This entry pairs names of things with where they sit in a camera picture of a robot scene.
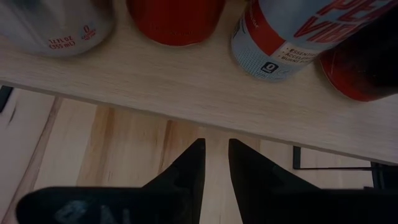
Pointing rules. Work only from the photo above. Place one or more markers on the silver Diet Coke can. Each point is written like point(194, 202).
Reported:
point(46, 25)

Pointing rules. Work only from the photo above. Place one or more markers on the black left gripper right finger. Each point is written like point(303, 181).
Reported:
point(280, 202)

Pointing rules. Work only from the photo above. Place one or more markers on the white Celsius Peach Vibe can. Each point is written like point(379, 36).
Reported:
point(280, 31)

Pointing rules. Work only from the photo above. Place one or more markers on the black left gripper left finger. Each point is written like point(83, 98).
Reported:
point(155, 205)

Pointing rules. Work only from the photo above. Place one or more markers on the red Coca-Cola Zero Sugar can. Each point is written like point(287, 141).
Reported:
point(174, 18)

